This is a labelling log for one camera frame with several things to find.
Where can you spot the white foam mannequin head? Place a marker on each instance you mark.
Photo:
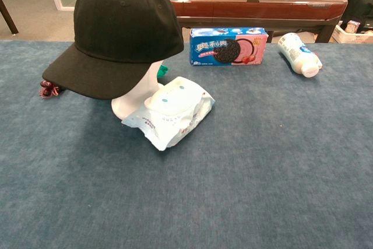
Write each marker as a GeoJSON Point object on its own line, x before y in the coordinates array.
{"type": "Point", "coordinates": [140, 88]}

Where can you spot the brown mahjong table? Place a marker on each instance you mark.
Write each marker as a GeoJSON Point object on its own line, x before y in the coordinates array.
{"type": "Point", "coordinates": [262, 7]}

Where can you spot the blue table cloth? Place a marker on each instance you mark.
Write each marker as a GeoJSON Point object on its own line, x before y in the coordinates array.
{"type": "Point", "coordinates": [233, 173]}

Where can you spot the white plastic crate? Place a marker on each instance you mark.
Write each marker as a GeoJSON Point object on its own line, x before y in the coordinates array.
{"type": "Point", "coordinates": [349, 37]}

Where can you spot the white wet wipes pack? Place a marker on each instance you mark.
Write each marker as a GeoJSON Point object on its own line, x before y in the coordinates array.
{"type": "Point", "coordinates": [175, 115]}

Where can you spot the dark red grape bunch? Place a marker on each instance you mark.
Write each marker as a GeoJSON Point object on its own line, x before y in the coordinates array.
{"type": "Point", "coordinates": [46, 88]}

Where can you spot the white plastic drink bottle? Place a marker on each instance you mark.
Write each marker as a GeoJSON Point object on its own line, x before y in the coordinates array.
{"type": "Point", "coordinates": [297, 53]}

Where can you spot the black baseball cap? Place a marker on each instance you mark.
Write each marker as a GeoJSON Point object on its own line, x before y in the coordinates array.
{"type": "Point", "coordinates": [122, 33]}

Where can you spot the blue pink Oreo box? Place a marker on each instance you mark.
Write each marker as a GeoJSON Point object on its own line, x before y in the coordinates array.
{"type": "Point", "coordinates": [227, 47]}

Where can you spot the dark wooden table leg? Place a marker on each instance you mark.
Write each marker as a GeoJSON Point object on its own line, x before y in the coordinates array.
{"type": "Point", "coordinates": [7, 15]}

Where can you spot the black bag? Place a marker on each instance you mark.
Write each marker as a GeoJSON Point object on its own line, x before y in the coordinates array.
{"type": "Point", "coordinates": [358, 7]}

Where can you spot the purple white drink carton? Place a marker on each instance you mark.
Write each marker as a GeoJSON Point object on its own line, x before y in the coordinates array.
{"type": "Point", "coordinates": [352, 26]}

